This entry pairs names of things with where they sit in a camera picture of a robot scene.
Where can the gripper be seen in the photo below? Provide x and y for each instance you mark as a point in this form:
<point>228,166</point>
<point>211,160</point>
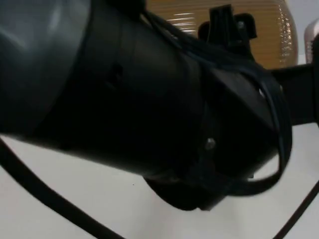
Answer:
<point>231,124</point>

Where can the black mount bracket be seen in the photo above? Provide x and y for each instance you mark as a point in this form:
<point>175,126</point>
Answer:
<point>224,27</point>

